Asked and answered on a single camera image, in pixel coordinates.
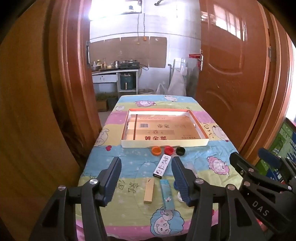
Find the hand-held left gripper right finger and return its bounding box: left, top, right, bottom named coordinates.
left=171, top=156, right=266, bottom=241

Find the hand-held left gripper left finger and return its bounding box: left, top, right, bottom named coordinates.
left=28, top=157, right=122, bottom=241

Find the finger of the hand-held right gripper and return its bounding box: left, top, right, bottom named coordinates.
left=229, top=152, right=292, bottom=193
left=258, top=148, right=296, bottom=186

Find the clear plastic case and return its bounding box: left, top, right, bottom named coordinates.
left=184, top=161, right=198, bottom=178

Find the teal printed box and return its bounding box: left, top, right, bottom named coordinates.
left=159, top=179, right=175, bottom=211

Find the white cartoon printed box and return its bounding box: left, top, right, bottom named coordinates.
left=153, top=154, right=173, bottom=179

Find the small wooden block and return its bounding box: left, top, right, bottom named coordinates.
left=143, top=177, right=155, bottom=204

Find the shallow orange-rimmed cardboard box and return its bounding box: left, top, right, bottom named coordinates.
left=121, top=108, right=210, bottom=149

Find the stack of printed cartons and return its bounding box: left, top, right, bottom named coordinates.
left=254, top=117, right=296, bottom=181

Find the cardboard crate with greens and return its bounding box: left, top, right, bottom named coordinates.
left=95, top=93, right=109, bottom=112

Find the brown wooden door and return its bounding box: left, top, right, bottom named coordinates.
left=195, top=0, right=272, bottom=163

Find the white plastic bag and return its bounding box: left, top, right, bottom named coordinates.
left=155, top=83, right=168, bottom=95

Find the large white sack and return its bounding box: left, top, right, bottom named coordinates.
left=168, top=66, right=187, bottom=96

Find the brown wooden board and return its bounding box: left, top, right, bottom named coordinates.
left=0, top=14, right=81, bottom=241

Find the dark green air fryer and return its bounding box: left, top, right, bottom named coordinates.
left=120, top=72, right=136, bottom=90

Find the white kitchen counter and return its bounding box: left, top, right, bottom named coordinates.
left=92, top=68, right=140, bottom=93

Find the black gas stove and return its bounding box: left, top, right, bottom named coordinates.
left=119, top=60, right=140, bottom=69

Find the bright window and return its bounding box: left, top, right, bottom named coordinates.
left=89, top=0, right=142, bottom=16

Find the brown wooden door frame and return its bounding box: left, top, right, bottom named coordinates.
left=47, top=0, right=295, bottom=167

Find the cardboard wall sheet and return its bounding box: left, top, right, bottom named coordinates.
left=90, top=36, right=167, bottom=69

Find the hanging cable with orange switch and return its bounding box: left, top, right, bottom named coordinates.
left=142, top=13, right=147, bottom=42

